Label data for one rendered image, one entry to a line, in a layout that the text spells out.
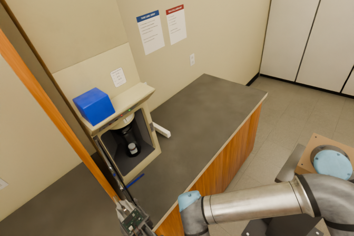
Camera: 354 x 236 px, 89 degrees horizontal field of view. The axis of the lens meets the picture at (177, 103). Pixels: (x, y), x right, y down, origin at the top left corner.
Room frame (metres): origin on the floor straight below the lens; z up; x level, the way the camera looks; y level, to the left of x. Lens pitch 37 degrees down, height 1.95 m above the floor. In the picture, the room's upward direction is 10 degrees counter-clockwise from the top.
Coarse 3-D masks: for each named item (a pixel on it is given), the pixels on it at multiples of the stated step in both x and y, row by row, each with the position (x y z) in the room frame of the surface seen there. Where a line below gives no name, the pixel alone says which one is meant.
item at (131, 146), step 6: (126, 132) 0.73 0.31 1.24; (132, 132) 0.77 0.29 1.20; (120, 138) 0.74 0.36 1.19; (126, 138) 0.74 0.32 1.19; (132, 138) 0.75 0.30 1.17; (126, 144) 0.74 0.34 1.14; (132, 144) 0.74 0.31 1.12; (138, 144) 0.78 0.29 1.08; (126, 150) 0.74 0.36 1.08; (132, 150) 0.74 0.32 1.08; (138, 150) 0.76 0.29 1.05
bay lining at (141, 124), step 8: (136, 112) 0.83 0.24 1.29; (136, 120) 0.86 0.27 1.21; (144, 120) 0.79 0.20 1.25; (136, 128) 0.87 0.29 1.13; (144, 128) 0.81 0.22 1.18; (104, 136) 0.78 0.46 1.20; (112, 136) 0.85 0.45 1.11; (136, 136) 0.88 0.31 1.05; (144, 136) 0.84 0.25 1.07; (104, 144) 0.61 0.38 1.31; (112, 144) 0.81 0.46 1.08; (152, 144) 0.79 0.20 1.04; (112, 152) 0.77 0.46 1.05
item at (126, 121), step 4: (128, 116) 0.74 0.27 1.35; (132, 116) 0.76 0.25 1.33; (124, 120) 0.72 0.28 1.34; (128, 120) 0.73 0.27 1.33; (116, 124) 0.70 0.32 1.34; (120, 124) 0.70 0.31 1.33; (124, 124) 0.71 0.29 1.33; (112, 128) 0.70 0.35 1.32; (116, 128) 0.69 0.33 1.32; (120, 128) 0.69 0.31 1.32
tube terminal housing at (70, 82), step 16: (112, 48) 0.74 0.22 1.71; (128, 48) 0.79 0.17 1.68; (80, 64) 0.65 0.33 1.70; (96, 64) 0.69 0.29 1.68; (112, 64) 0.73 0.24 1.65; (128, 64) 0.77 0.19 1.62; (64, 80) 0.60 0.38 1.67; (80, 80) 0.63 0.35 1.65; (96, 80) 0.67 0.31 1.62; (112, 80) 0.71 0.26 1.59; (128, 80) 0.76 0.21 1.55; (64, 96) 0.60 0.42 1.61; (112, 96) 0.69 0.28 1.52; (144, 112) 0.78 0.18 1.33; (112, 160) 0.60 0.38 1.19; (144, 160) 0.71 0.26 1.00; (128, 176) 0.62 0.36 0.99
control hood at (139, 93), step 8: (136, 88) 0.73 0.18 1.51; (144, 88) 0.72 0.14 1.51; (152, 88) 0.71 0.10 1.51; (120, 96) 0.69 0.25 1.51; (128, 96) 0.68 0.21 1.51; (136, 96) 0.67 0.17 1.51; (144, 96) 0.66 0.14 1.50; (112, 104) 0.64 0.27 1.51; (120, 104) 0.63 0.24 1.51; (128, 104) 0.62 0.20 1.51; (120, 112) 0.58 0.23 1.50; (104, 120) 0.54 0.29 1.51; (88, 128) 0.52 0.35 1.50; (96, 128) 0.51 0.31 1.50
